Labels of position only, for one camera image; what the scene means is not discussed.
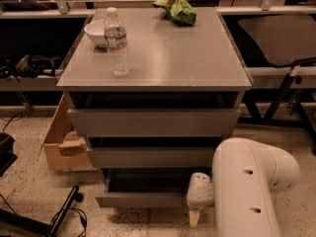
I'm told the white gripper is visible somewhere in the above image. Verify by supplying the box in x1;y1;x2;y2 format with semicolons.
187;172;214;228

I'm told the grey bottom drawer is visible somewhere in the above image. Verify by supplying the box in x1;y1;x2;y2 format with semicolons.
96;167;210;208

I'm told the grey drawer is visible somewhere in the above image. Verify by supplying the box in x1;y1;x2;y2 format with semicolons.
68;109;240;137
96;167;210;208
87;147;214;168

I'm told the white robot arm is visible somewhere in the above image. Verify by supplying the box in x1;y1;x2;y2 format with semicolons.
187;137;300;237

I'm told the grey drawer cabinet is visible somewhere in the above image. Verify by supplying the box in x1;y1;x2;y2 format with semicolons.
58;8;251;194

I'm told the grey middle drawer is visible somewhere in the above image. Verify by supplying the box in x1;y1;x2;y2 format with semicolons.
87;147;214;168

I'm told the grey top drawer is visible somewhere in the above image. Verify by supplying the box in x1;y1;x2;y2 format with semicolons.
68;109;240;137

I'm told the cardboard box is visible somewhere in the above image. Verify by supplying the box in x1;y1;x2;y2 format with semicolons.
43;97;93;171

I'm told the black box at left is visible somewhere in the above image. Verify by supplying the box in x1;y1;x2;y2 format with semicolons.
0;132;17;177

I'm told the clear plastic water bottle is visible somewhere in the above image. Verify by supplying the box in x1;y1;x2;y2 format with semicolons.
104;7;129;77

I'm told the green chip bag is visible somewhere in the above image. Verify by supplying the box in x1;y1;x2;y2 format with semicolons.
152;0;197;26

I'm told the white bowl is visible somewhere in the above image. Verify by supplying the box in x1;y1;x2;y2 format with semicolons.
84;20;106;47

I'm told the black stand with cables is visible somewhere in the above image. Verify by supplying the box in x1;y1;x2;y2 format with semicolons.
0;185;88;237

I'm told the metal shelf frame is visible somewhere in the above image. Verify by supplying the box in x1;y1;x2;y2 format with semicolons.
0;0;316;94

